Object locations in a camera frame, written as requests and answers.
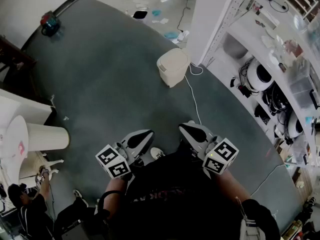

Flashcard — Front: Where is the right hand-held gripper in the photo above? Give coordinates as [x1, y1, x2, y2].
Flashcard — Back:
[178, 122, 240, 176]

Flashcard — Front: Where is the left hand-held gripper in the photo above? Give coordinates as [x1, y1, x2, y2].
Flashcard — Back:
[95, 129, 156, 179]

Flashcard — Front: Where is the cream lidded trash bin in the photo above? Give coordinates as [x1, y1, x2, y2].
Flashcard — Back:
[156, 47, 191, 88]

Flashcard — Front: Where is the person's right forearm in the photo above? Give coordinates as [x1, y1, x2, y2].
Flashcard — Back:
[214, 170, 252, 206]

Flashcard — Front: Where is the person's left forearm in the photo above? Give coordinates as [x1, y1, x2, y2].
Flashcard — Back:
[102, 175, 131, 220]

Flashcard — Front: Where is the person's white left shoe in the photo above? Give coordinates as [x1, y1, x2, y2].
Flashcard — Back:
[149, 146, 166, 161]

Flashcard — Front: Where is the person's black t-shirt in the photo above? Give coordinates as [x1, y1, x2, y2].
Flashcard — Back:
[107, 143, 281, 240]

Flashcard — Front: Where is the white spherical device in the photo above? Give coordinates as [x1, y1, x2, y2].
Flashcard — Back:
[246, 57, 275, 92]
[286, 111, 305, 139]

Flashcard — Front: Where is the white ornate chair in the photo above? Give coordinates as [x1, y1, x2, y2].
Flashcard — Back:
[17, 150, 65, 186]

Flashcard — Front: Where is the clear plastic storage box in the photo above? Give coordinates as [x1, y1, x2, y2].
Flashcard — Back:
[286, 58, 319, 110]

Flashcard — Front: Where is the white cabinet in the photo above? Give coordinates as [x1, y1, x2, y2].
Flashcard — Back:
[0, 88, 54, 126]

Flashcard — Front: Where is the white power strip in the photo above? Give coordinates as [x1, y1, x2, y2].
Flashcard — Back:
[176, 29, 190, 44]

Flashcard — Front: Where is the black floor tray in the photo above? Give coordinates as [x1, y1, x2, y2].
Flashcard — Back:
[132, 10, 149, 20]

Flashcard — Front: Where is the white metal shelf unit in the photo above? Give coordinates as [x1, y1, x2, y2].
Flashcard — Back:
[187, 0, 320, 171]

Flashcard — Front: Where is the dark wooden furniture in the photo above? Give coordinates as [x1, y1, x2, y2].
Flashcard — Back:
[0, 35, 39, 90]

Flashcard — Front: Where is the teal bottle with red lid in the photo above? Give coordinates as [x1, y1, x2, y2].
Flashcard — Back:
[39, 11, 62, 38]

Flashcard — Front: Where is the thin white cable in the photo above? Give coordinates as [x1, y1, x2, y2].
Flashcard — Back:
[249, 163, 286, 197]

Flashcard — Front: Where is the long white cable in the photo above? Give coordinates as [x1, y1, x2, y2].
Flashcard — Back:
[184, 62, 205, 125]

